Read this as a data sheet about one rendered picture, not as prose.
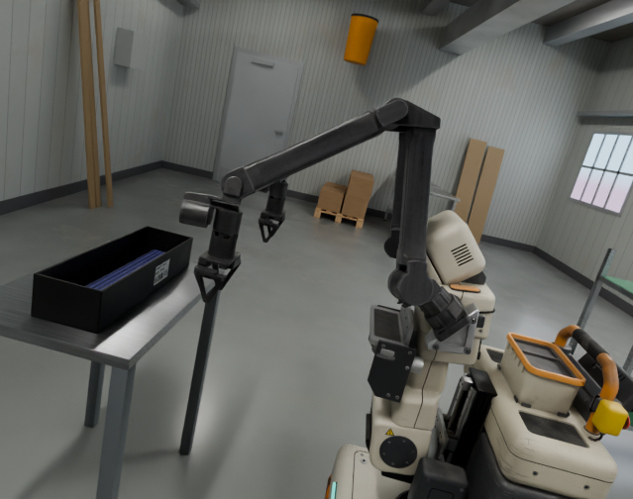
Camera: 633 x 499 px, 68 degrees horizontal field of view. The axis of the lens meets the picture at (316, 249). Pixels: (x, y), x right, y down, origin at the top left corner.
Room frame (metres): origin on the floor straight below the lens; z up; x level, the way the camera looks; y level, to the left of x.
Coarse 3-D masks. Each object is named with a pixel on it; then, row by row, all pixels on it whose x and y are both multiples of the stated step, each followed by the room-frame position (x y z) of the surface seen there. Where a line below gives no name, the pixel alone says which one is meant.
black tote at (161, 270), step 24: (120, 240) 1.39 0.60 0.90; (144, 240) 1.56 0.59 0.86; (168, 240) 1.56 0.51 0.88; (192, 240) 1.56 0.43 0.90; (72, 264) 1.15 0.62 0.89; (96, 264) 1.26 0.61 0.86; (120, 264) 1.41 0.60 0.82; (168, 264) 1.38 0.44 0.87; (48, 288) 1.00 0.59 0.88; (72, 288) 1.00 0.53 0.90; (120, 288) 1.08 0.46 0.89; (144, 288) 1.22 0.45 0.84; (48, 312) 1.00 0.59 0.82; (72, 312) 1.00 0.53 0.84; (96, 312) 0.99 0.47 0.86; (120, 312) 1.09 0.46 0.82
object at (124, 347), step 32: (0, 288) 1.10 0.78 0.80; (32, 288) 1.14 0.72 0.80; (160, 288) 1.33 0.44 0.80; (192, 288) 1.39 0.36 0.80; (0, 320) 0.96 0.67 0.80; (32, 320) 0.99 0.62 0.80; (128, 320) 1.09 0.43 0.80; (160, 320) 1.14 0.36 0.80; (64, 352) 0.93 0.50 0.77; (96, 352) 0.93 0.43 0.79; (128, 352) 0.95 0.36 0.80; (96, 384) 1.61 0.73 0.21; (128, 384) 0.93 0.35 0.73; (192, 384) 1.58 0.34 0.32; (96, 416) 1.62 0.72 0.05; (128, 416) 0.96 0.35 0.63; (192, 416) 1.58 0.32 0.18
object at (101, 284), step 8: (144, 256) 1.44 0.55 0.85; (152, 256) 1.46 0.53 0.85; (128, 264) 1.35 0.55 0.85; (136, 264) 1.36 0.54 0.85; (144, 264) 1.38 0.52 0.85; (112, 272) 1.26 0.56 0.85; (120, 272) 1.28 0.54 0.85; (128, 272) 1.29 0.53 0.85; (96, 280) 1.19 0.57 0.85; (104, 280) 1.20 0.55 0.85; (112, 280) 1.21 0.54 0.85; (96, 288) 1.14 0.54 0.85; (104, 288) 1.15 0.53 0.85
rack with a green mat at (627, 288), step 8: (608, 248) 2.48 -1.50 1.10; (608, 256) 2.45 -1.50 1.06; (608, 264) 2.45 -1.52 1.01; (600, 272) 2.46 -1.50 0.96; (600, 280) 2.44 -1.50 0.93; (608, 280) 2.38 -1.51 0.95; (616, 280) 2.41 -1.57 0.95; (624, 280) 2.46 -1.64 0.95; (592, 288) 2.47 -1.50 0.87; (600, 288) 2.45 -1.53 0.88; (616, 288) 2.30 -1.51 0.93; (624, 288) 2.26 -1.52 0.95; (632, 288) 2.30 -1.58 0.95; (592, 296) 2.45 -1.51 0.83; (632, 296) 2.18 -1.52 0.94; (592, 304) 2.45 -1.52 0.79; (584, 312) 2.46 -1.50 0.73; (584, 320) 2.45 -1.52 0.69; (576, 344) 2.45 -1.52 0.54; (632, 352) 2.04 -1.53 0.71; (632, 360) 2.03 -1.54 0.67; (624, 368) 2.05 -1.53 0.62; (632, 368) 2.03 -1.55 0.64; (632, 416) 2.14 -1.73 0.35; (632, 424) 2.06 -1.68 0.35
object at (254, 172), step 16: (368, 112) 1.05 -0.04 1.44; (384, 112) 1.03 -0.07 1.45; (400, 112) 1.04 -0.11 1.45; (336, 128) 1.04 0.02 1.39; (352, 128) 1.04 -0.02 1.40; (368, 128) 1.05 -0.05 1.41; (304, 144) 1.02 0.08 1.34; (320, 144) 1.03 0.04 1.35; (336, 144) 1.03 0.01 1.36; (352, 144) 1.04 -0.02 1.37; (272, 160) 1.00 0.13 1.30; (288, 160) 1.01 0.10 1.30; (304, 160) 1.01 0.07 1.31; (320, 160) 1.03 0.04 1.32; (224, 176) 0.97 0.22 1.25; (240, 176) 0.97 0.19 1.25; (256, 176) 0.98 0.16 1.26; (272, 176) 0.99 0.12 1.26
